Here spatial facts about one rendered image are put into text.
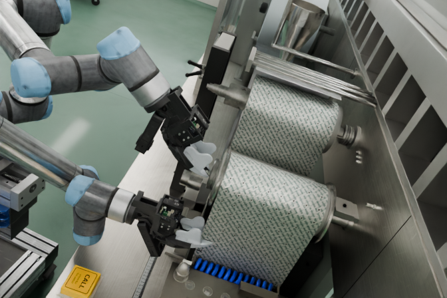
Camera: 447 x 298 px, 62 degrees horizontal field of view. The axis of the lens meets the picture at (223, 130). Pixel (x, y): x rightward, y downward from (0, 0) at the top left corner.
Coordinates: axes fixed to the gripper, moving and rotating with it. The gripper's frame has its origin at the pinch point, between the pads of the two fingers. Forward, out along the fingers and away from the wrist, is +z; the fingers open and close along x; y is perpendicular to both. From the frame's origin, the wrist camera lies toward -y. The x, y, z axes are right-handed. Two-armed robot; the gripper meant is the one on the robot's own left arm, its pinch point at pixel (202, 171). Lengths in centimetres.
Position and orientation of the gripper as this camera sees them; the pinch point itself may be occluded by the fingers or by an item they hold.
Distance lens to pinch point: 86.3
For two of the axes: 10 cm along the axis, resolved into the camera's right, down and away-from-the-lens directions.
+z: 5.4, 7.7, 3.5
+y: 8.3, -3.9, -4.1
